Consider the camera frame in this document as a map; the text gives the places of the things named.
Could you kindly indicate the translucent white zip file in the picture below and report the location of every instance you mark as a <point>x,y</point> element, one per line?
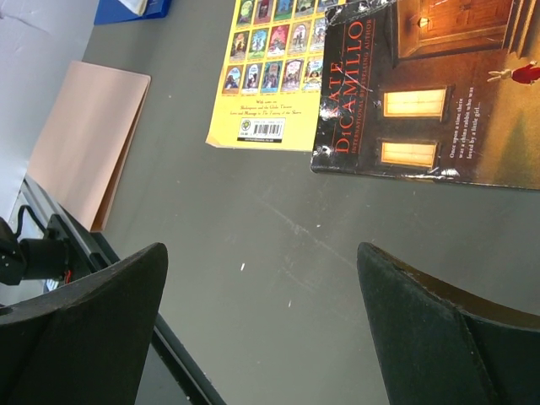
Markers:
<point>137,7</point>

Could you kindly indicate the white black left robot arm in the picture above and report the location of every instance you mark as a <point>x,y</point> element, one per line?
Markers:
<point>33,259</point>

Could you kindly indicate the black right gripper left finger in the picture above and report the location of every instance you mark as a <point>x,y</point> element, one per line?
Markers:
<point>85,342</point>

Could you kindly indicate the yellow Shakespeare paperback book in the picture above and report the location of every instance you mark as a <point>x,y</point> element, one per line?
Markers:
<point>269,86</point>

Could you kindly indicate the black red-lettered glossy book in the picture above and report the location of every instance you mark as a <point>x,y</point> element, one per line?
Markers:
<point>442,91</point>

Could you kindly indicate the blue folder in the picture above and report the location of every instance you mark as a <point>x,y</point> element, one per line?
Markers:
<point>114,11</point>

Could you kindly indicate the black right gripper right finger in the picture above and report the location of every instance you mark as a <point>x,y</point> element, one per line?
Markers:
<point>438,344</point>

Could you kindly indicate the pink brown flat folder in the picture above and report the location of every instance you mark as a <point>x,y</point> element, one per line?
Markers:
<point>81,151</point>

